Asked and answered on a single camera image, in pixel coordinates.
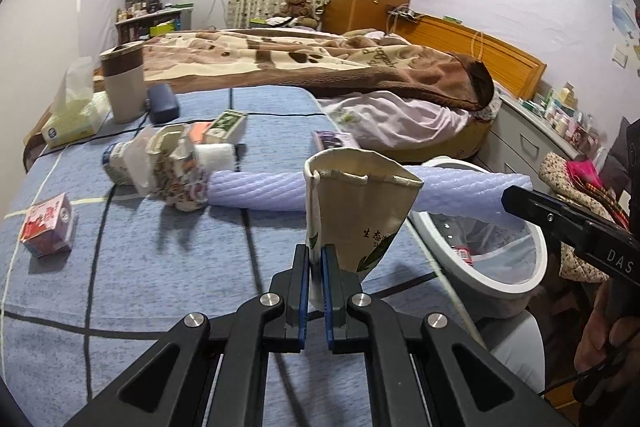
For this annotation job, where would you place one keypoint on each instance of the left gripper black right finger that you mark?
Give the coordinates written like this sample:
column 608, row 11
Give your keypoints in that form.
column 423, row 371

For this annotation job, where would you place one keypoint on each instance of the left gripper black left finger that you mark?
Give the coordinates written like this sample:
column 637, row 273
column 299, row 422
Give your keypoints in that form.
column 206, row 371

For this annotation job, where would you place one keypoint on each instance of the lavender foam net sleeve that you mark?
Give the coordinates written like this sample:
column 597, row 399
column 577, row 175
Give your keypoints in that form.
column 444, row 191

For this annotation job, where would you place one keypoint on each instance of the pink red small carton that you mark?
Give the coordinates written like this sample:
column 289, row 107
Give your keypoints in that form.
column 48, row 227

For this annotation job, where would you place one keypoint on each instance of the patterned paper cup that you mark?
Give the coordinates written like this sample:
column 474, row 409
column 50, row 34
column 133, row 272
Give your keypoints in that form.
column 179, row 179

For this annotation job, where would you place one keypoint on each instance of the crushed cream paper cup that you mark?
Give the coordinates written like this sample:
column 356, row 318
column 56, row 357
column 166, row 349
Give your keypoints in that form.
column 357, row 216

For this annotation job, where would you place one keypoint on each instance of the green white medicine box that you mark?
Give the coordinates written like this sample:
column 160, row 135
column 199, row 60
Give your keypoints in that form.
column 229, row 127

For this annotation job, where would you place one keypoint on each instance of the purple grape juice carton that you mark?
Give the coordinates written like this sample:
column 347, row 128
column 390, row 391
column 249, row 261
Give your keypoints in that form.
column 326, row 140

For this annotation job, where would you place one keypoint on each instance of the red medicine box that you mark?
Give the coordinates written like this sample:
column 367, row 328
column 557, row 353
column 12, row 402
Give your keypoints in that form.
column 198, row 130

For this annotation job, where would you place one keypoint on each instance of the white round trash bin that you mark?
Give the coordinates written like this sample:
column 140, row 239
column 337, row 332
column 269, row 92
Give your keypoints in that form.
column 494, row 260

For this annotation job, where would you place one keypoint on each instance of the person's right hand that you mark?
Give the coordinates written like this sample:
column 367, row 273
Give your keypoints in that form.
column 599, row 331

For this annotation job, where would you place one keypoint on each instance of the floral quilted cloth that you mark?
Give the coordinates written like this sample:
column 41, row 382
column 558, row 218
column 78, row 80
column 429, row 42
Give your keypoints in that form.
column 577, row 183

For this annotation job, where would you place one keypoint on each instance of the grey drawer cabinet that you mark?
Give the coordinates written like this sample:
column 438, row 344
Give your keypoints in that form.
column 518, row 141

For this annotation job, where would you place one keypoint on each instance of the orange wooden headboard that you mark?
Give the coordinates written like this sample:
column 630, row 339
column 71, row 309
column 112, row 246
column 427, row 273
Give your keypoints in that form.
column 516, row 70

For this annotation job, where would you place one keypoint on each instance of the pink floral pillow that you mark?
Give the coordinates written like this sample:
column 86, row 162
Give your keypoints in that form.
column 381, row 120

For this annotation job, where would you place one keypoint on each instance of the white rolled tissue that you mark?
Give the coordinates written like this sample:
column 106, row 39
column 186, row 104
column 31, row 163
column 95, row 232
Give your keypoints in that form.
column 216, row 157

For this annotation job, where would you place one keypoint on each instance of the brown patterned blanket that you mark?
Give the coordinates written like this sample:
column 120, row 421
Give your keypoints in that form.
column 327, row 66

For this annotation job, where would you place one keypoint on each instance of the navy glasses case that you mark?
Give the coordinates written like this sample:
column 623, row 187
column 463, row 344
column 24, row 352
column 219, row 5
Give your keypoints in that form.
column 163, row 105

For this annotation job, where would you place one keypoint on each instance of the tissue pack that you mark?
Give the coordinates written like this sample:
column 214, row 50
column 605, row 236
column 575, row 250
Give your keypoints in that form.
column 77, row 111

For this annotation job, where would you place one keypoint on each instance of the beige brown travel mug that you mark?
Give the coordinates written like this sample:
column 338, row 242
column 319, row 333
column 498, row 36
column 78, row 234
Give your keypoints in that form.
column 123, row 78

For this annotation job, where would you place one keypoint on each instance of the teddy bear with santa hat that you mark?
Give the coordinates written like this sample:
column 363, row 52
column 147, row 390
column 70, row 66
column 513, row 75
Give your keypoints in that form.
column 299, row 13

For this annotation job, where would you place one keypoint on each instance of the cluttered side desk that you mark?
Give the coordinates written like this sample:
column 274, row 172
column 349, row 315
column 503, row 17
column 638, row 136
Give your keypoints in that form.
column 175, row 18

